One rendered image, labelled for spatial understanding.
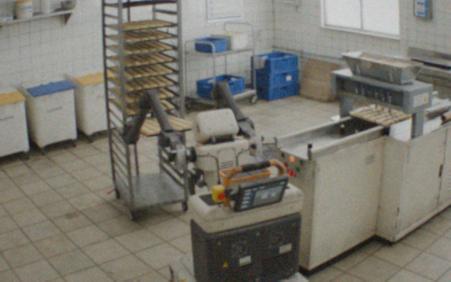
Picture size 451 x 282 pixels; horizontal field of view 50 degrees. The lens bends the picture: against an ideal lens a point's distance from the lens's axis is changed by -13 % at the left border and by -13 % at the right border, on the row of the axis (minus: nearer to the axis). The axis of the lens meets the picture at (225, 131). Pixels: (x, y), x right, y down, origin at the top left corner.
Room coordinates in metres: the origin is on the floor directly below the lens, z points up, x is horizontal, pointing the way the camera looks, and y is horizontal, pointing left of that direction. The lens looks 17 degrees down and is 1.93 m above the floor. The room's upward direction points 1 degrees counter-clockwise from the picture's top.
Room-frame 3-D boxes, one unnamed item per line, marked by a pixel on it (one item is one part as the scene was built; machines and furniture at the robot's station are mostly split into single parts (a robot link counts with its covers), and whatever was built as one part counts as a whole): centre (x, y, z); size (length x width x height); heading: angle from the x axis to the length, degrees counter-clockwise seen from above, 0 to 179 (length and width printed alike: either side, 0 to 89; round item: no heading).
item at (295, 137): (3.70, -1.10, 0.87); 2.01 x 0.03 x 0.07; 126
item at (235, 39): (7.35, -0.08, 0.89); 0.44 x 0.36 x 0.20; 48
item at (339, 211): (3.21, -0.69, 0.45); 0.70 x 0.34 x 0.90; 126
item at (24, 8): (5.76, 2.31, 1.67); 0.25 x 0.24 x 0.21; 130
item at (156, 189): (4.14, 0.65, 0.93); 0.64 x 0.51 x 1.78; 24
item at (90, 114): (6.12, 1.54, 0.38); 0.64 x 0.54 x 0.77; 37
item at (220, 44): (7.06, 0.17, 0.87); 0.40 x 0.30 x 0.16; 43
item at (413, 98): (3.51, -1.09, 1.01); 0.72 x 0.33 x 0.34; 36
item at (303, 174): (3.00, -0.40, 0.77); 0.24 x 0.04 x 0.14; 36
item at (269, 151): (5.27, -0.40, 0.01); 0.60 x 0.40 x 0.03; 3
